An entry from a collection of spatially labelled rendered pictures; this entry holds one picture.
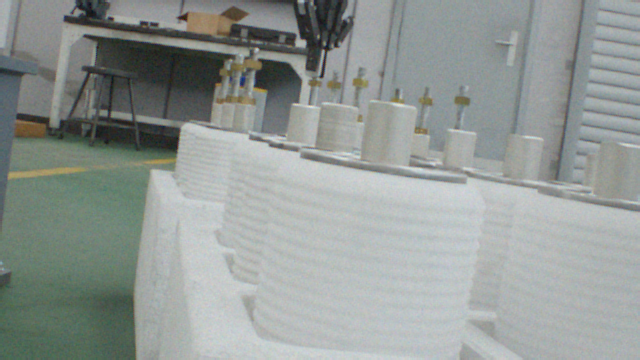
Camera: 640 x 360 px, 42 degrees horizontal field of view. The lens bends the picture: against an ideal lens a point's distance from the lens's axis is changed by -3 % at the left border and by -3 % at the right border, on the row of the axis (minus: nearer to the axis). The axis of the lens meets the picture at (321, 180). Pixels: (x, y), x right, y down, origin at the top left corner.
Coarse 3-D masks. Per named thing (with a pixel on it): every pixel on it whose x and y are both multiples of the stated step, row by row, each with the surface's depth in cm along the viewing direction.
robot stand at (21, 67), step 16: (0, 64) 101; (16, 64) 106; (32, 64) 111; (0, 80) 104; (16, 80) 109; (0, 96) 105; (16, 96) 110; (0, 112) 106; (16, 112) 111; (0, 128) 107; (0, 144) 107; (0, 160) 108; (0, 176) 109; (0, 192) 110; (0, 208) 110; (0, 224) 111; (0, 272) 112
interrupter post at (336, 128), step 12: (324, 108) 50; (336, 108) 49; (348, 108) 49; (324, 120) 50; (336, 120) 49; (348, 120) 49; (324, 132) 50; (336, 132) 49; (348, 132) 50; (324, 144) 50; (336, 144) 49; (348, 144) 50
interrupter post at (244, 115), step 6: (234, 108) 90; (240, 108) 89; (246, 108) 89; (252, 108) 89; (234, 114) 90; (240, 114) 89; (246, 114) 89; (252, 114) 89; (234, 120) 89; (240, 120) 89; (246, 120) 89; (252, 120) 90; (234, 126) 89; (240, 126) 89; (246, 126) 89; (252, 126) 90
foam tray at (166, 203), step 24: (168, 192) 88; (144, 216) 117; (168, 216) 82; (192, 216) 82; (216, 216) 83; (144, 240) 106; (168, 240) 82; (144, 264) 97; (168, 264) 82; (144, 288) 89; (144, 312) 84; (144, 336) 82
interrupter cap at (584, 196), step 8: (544, 192) 40; (552, 192) 40; (560, 192) 39; (568, 192) 39; (576, 192) 39; (584, 192) 44; (592, 192) 45; (576, 200) 38; (584, 200) 38; (592, 200) 38; (600, 200) 38; (608, 200) 38; (616, 200) 38; (624, 200) 37; (616, 208) 38; (624, 208) 37; (632, 208) 37
